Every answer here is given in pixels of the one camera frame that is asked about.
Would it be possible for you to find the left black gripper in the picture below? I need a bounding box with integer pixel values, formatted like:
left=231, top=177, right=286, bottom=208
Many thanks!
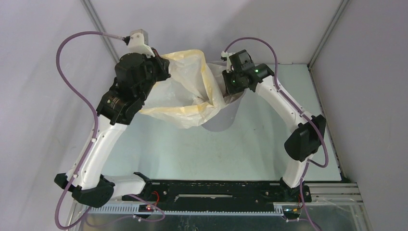
left=137, top=48, right=171, bottom=102

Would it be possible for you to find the translucent cream trash bag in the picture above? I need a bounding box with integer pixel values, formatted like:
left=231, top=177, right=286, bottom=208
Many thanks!
left=139, top=50, right=233, bottom=128

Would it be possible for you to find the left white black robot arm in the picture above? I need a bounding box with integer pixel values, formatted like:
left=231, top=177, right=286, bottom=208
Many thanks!
left=54, top=51, right=171, bottom=208

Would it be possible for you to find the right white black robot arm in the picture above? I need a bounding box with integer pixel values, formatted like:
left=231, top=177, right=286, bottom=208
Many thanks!
left=221, top=50, right=329, bottom=201

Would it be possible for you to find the grey plastic trash bin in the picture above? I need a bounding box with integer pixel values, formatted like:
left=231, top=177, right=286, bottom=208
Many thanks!
left=201, top=91, right=246, bottom=132

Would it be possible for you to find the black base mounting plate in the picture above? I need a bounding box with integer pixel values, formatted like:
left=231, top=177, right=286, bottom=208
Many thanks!
left=138, top=180, right=312, bottom=211

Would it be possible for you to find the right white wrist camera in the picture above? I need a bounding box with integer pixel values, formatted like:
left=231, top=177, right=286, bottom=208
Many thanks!
left=221, top=51, right=234, bottom=73

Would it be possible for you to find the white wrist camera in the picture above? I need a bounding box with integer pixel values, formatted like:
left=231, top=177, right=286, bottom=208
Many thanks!
left=221, top=51, right=234, bottom=73
left=123, top=29, right=155, bottom=58

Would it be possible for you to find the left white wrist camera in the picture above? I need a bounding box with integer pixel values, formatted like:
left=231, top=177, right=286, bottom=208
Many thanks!
left=123, top=29, right=155, bottom=58

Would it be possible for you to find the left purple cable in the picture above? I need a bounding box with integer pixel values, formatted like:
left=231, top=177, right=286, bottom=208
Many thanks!
left=54, top=31, right=166, bottom=230

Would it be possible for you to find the left aluminium frame post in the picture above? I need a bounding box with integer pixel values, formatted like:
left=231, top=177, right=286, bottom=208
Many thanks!
left=80, top=0, right=119, bottom=64

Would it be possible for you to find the aluminium frame post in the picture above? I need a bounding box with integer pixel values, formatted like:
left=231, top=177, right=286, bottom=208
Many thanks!
left=307, top=0, right=351, bottom=70
left=80, top=0, right=119, bottom=64

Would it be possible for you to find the right aluminium frame post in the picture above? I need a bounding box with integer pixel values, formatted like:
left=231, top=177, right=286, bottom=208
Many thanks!
left=307, top=0, right=351, bottom=70

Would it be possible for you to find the grey slotted cable duct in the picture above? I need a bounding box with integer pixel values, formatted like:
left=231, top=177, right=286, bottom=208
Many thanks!
left=89, top=204, right=283, bottom=216

